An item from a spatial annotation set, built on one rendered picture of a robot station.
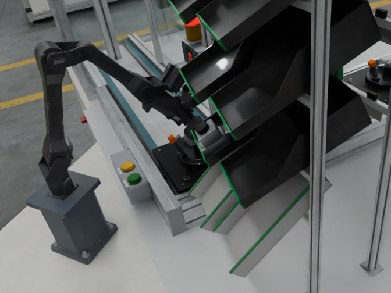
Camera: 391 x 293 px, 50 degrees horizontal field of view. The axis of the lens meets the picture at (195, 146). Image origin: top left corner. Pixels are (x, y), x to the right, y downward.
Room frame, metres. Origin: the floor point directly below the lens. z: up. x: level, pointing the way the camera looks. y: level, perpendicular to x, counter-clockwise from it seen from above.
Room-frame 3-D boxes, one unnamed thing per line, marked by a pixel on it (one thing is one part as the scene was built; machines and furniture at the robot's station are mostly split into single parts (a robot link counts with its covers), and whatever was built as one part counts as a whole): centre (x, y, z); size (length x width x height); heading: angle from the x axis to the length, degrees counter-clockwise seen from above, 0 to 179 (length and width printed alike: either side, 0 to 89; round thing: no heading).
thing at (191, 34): (1.26, -0.06, 1.28); 0.05 x 0.05 x 0.05
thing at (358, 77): (1.28, -0.72, 1.01); 0.24 x 0.24 x 0.13; 18
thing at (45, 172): (0.89, 0.37, 1.15); 0.09 x 0.07 x 0.06; 24
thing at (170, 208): (1.26, 0.22, 0.91); 0.89 x 0.06 x 0.11; 18
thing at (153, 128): (1.34, 0.06, 0.91); 0.84 x 0.28 x 0.10; 18
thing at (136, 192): (1.06, 0.22, 0.93); 0.21 x 0.07 x 0.06; 18
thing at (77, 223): (0.89, 0.37, 0.96); 0.15 x 0.15 x 0.20; 56
